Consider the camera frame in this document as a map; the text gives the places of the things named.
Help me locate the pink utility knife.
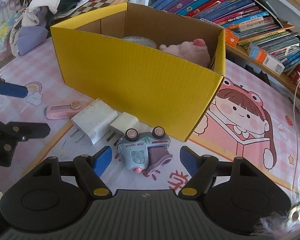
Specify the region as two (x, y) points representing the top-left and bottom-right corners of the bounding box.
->
(44, 101), (89, 120)

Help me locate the large white charger plug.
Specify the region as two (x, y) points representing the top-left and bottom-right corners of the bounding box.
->
(70, 99), (119, 145)

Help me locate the pale blue toy truck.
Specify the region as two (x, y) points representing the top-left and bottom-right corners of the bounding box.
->
(117, 126), (173, 176)

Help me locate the small white charger plug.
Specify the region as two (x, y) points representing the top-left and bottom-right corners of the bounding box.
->
(107, 112), (140, 142)

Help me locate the pink plush pig toy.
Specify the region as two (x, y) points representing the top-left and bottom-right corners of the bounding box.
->
(159, 38), (211, 67)

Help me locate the white packing tape roll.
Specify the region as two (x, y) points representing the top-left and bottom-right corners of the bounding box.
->
(122, 36), (157, 49)

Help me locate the pink checkered tablecloth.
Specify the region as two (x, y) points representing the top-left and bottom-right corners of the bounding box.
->
(0, 40), (300, 193)

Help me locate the pile of clothes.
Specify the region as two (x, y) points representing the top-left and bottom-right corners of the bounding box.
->
(9, 0), (88, 57)

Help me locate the yellow cardboard box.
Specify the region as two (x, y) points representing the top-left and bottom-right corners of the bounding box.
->
(50, 3), (226, 141)

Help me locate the white orange medicine box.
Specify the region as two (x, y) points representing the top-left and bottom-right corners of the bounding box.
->
(225, 28), (239, 48)

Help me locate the row of colourful books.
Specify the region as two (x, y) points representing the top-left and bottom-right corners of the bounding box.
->
(151, 0), (300, 72)

